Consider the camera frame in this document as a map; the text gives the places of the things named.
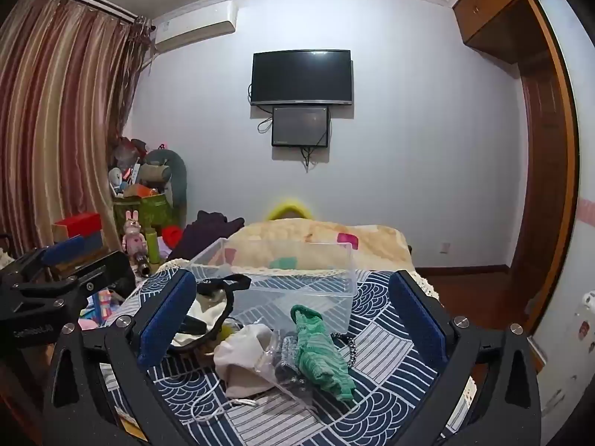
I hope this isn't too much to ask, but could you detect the blue white patterned cloth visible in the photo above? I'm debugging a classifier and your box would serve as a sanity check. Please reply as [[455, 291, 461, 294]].
[[100, 260, 471, 446]]

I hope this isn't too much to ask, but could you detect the black wall television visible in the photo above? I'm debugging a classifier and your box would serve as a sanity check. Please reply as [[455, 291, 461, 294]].
[[250, 49, 354, 107]]

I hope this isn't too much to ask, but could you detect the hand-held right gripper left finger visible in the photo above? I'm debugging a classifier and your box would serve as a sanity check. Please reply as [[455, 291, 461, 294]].
[[42, 269, 198, 446]]

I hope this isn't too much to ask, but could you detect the white curtain rail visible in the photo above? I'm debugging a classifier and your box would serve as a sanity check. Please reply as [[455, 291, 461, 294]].
[[29, 0, 154, 31]]

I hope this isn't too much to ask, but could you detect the yellow plush item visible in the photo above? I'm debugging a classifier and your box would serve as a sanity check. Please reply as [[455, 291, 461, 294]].
[[266, 196, 315, 222]]

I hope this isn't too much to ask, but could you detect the red box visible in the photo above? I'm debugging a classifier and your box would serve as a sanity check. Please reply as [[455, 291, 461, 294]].
[[52, 213, 103, 241]]

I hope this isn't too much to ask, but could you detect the green knitted sock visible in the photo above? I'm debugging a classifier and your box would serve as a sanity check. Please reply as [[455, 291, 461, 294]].
[[290, 304, 357, 403]]

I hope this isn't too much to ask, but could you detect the clear plastic bag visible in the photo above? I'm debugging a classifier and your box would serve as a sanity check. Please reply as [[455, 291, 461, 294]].
[[253, 334, 326, 412]]

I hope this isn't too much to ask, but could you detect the grey green plush toy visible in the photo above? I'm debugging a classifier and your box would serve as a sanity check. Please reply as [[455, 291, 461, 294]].
[[141, 149, 189, 207]]

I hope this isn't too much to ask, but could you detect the green bottle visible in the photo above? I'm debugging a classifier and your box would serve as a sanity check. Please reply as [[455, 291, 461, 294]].
[[146, 227, 161, 264]]

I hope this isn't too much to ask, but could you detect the clear plastic storage box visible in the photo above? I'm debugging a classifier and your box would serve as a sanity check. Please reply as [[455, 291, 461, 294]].
[[186, 238, 358, 335]]

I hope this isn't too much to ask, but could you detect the pink rabbit toy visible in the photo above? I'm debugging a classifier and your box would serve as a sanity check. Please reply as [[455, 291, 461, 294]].
[[122, 210, 149, 257]]

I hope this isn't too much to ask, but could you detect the white air conditioner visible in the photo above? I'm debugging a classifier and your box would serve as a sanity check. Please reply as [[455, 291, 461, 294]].
[[151, 2, 238, 53]]

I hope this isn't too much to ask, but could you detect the small black wall monitor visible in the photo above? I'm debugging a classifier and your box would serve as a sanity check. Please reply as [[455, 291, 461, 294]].
[[271, 106, 332, 148]]

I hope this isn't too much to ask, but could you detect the red cloth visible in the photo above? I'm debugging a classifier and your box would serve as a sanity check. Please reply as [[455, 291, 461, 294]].
[[162, 225, 185, 250]]

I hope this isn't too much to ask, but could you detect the dark purple clothing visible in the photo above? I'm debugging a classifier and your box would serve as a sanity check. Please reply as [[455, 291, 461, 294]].
[[166, 210, 246, 265]]

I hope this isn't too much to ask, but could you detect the yellow printed blanket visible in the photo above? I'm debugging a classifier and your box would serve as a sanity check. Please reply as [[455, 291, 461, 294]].
[[223, 218, 414, 280]]

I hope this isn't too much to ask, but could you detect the colourful printed cloth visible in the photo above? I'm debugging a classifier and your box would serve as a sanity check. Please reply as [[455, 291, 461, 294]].
[[78, 287, 127, 330]]

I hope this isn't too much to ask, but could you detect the striped brown curtain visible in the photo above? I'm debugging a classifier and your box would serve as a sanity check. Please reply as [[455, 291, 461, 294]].
[[0, 0, 156, 263]]

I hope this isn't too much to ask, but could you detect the grey sock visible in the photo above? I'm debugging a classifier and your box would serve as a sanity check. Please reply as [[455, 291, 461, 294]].
[[274, 334, 311, 388]]

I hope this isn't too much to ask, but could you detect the wooden wardrobe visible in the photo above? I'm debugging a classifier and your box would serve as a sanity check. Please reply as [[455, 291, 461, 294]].
[[450, 0, 582, 337]]

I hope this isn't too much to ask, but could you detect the pile of small toys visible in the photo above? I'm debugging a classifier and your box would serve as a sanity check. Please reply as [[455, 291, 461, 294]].
[[108, 137, 161, 198]]

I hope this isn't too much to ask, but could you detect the cream cloth with black trim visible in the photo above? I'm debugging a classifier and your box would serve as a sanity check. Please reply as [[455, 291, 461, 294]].
[[170, 274, 253, 351]]

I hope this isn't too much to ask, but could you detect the green storage bin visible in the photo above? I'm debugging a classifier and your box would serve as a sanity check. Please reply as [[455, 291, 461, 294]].
[[113, 193, 181, 239]]

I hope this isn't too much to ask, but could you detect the white cord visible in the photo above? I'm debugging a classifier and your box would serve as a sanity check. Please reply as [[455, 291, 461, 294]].
[[190, 375, 259, 424]]

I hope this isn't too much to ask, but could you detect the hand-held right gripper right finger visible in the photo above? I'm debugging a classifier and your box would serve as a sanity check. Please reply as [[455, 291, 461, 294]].
[[388, 269, 544, 446]]

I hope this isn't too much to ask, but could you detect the black bead bracelet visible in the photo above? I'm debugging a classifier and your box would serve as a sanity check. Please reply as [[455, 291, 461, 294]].
[[331, 331, 357, 369]]

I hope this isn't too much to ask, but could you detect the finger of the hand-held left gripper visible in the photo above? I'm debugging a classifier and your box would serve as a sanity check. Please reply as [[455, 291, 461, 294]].
[[0, 233, 105, 284], [60, 252, 136, 298]]

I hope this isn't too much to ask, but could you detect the white door with stickers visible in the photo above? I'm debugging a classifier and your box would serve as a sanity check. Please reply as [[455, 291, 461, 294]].
[[527, 0, 595, 430]]

